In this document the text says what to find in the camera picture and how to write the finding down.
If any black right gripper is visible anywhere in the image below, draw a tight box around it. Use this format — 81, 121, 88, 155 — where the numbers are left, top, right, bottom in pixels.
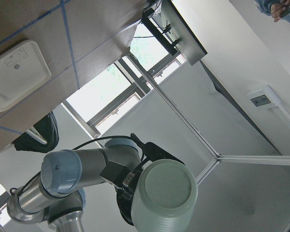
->
100, 160, 145, 226

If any light green plastic cup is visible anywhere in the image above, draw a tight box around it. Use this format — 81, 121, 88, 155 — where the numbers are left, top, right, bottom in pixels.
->
131, 159, 198, 232

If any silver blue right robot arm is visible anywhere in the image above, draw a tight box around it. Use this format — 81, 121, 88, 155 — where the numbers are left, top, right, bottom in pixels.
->
7, 137, 141, 232

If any cream rabbit print tray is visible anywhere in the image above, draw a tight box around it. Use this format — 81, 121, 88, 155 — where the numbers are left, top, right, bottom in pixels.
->
0, 40, 51, 112

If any person in blue shirt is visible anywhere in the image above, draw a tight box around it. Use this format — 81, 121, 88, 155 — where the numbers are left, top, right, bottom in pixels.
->
254, 0, 290, 23

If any white wall electrical panel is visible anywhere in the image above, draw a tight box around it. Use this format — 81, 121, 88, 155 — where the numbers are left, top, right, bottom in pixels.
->
247, 85, 281, 109

